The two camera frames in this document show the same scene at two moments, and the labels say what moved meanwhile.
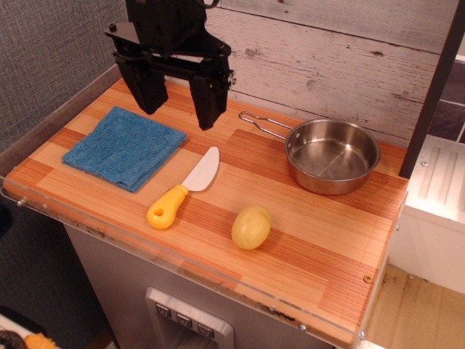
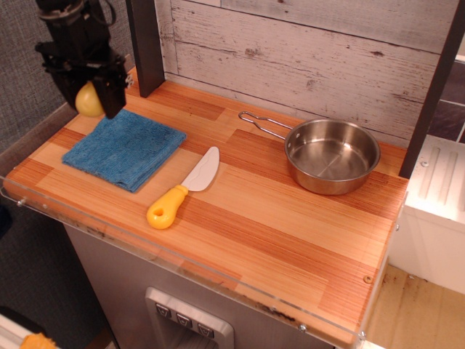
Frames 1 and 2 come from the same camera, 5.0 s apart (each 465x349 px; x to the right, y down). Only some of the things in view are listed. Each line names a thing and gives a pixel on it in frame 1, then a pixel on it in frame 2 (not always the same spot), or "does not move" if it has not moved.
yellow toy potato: (251, 227) → (88, 102)
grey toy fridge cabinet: (149, 302) does not move
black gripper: (172, 35) → (78, 46)
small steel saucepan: (325, 156) does not move
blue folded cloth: (125, 147) does not move
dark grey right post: (436, 93) does not move
